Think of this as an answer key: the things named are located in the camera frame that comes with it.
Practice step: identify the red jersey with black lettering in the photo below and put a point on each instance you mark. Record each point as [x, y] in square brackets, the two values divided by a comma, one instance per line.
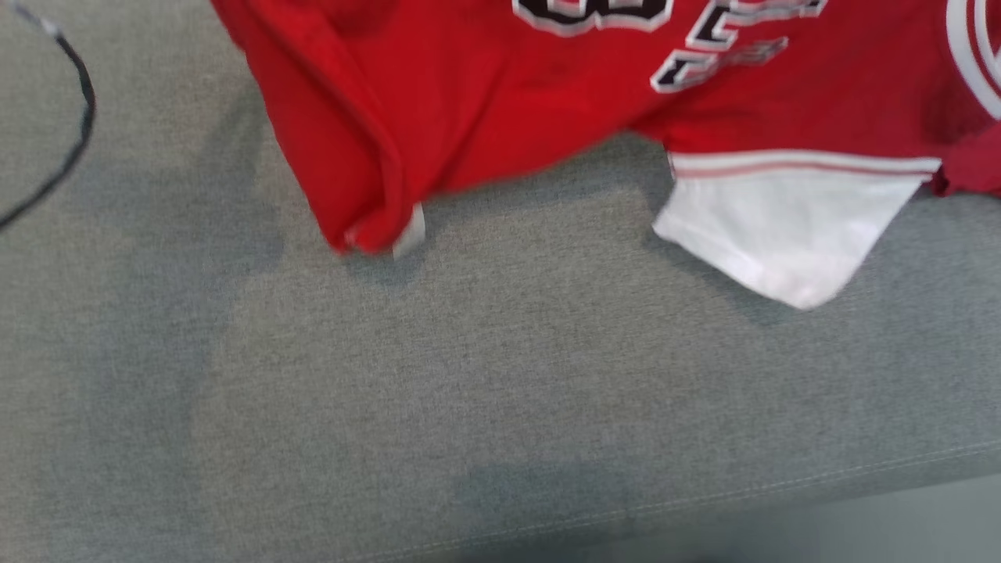
[508, 94]

